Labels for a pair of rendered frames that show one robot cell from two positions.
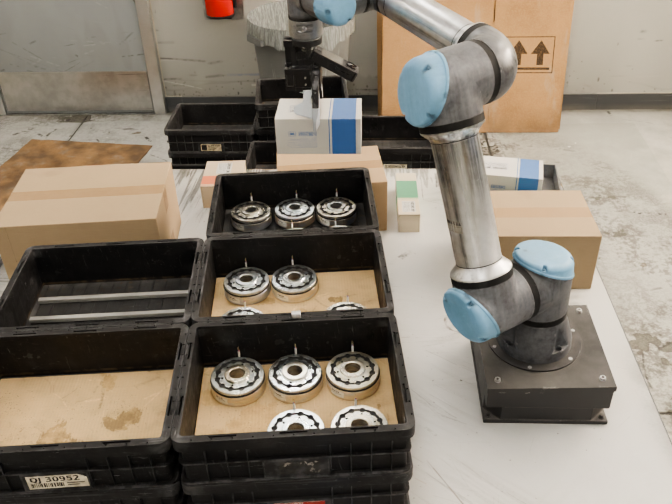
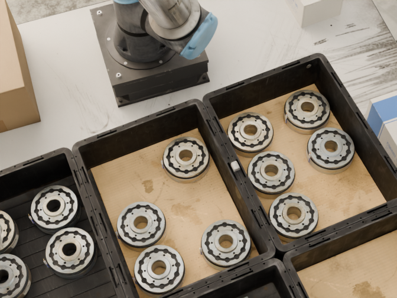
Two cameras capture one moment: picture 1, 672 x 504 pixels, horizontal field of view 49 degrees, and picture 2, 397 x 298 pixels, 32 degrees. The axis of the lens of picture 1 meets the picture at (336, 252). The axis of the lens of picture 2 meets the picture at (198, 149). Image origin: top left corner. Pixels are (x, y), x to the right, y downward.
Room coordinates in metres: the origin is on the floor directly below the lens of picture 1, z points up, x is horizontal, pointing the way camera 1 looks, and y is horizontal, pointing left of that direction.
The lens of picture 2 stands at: (1.35, 0.69, 2.19)
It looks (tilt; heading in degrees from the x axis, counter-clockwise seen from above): 61 degrees down; 254
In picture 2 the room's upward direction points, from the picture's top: 5 degrees counter-clockwise
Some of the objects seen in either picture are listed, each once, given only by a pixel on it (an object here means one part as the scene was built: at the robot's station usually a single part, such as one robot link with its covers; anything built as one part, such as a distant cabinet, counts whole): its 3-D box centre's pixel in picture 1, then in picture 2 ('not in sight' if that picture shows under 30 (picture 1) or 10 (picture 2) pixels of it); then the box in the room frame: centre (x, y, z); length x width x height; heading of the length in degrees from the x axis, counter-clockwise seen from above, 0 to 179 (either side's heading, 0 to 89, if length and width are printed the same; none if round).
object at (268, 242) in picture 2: (293, 275); (169, 199); (1.25, 0.09, 0.92); 0.40 x 0.30 x 0.02; 92
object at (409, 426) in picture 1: (293, 375); (302, 146); (0.95, 0.08, 0.92); 0.40 x 0.30 x 0.02; 92
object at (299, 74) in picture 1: (304, 62); not in sight; (1.62, 0.06, 1.25); 0.09 x 0.08 x 0.12; 87
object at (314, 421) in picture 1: (295, 431); (331, 147); (0.87, 0.08, 0.86); 0.10 x 0.10 x 0.01
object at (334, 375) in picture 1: (352, 370); (250, 131); (1.02, -0.02, 0.86); 0.10 x 0.10 x 0.01
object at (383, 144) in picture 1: (394, 181); not in sight; (2.61, -0.25, 0.37); 0.40 x 0.30 x 0.45; 86
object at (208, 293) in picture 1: (294, 294); (171, 209); (1.25, 0.09, 0.87); 0.40 x 0.30 x 0.11; 92
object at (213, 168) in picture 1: (224, 183); not in sight; (1.98, 0.34, 0.74); 0.16 x 0.12 x 0.07; 0
